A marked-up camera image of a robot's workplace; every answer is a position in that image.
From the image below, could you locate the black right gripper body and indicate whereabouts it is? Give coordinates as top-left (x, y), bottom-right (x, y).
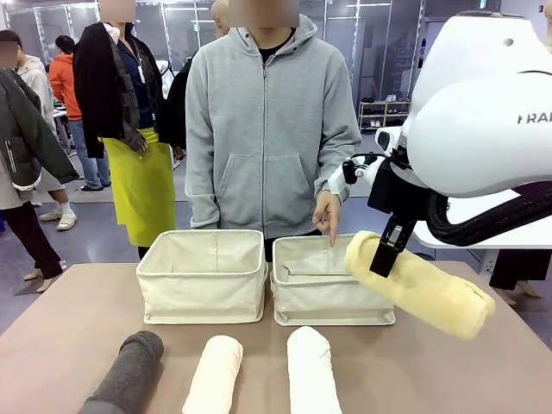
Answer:
top-left (367, 160), bottom-right (433, 228)

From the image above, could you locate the yellow towel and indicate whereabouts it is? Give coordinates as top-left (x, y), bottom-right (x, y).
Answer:
top-left (343, 230), bottom-right (496, 342)

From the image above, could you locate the white towel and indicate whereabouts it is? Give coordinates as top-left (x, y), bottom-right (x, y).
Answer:
top-left (286, 326), bottom-right (343, 414)

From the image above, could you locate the grey towel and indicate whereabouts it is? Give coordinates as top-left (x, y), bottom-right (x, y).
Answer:
top-left (77, 329), bottom-right (165, 414)

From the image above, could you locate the person's grey-sleeved right forearm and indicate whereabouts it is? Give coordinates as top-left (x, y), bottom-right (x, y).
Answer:
top-left (185, 124), bottom-right (222, 229)

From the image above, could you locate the person's grey-sleeved left forearm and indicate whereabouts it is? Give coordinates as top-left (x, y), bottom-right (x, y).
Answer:
top-left (314, 124), bottom-right (362, 204)

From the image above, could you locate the person's left hand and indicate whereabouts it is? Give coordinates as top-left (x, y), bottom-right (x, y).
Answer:
top-left (311, 191), bottom-right (343, 248)

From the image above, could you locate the wooden shoe rack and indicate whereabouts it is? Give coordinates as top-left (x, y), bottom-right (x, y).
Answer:
top-left (358, 99), bottom-right (413, 133)

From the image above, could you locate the beige fabric basket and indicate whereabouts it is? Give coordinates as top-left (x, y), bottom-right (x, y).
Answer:
top-left (135, 229), bottom-right (269, 325)
top-left (269, 234), bottom-right (396, 327)

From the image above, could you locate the person in purple skirt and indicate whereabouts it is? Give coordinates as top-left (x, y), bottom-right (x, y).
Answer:
top-left (489, 248), bottom-right (552, 307)

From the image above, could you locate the person in grey hoodie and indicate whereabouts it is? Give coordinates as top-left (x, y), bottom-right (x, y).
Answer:
top-left (184, 15), bottom-right (362, 241)

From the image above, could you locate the cream rolled towel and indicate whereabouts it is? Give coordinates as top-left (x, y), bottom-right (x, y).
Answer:
top-left (181, 335), bottom-right (244, 414)

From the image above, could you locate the person with yellow apron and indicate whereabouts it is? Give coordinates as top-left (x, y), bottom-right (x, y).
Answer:
top-left (72, 0), bottom-right (178, 260)

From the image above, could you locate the person in orange hoodie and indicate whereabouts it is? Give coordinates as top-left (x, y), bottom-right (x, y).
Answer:
top-left (47, 34), bottom-right (112, 192)

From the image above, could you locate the person in dark green jacket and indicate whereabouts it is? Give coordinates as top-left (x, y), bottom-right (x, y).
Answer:
top-left (0, 68), bottom-right (81, 294)

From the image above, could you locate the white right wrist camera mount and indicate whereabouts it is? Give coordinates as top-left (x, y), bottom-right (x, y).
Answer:
top-left (327, 153), bottom-right (389, 204)

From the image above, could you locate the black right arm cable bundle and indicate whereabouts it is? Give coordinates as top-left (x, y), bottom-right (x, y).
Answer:
top-left (424, 180), bottom-right (552, 248)

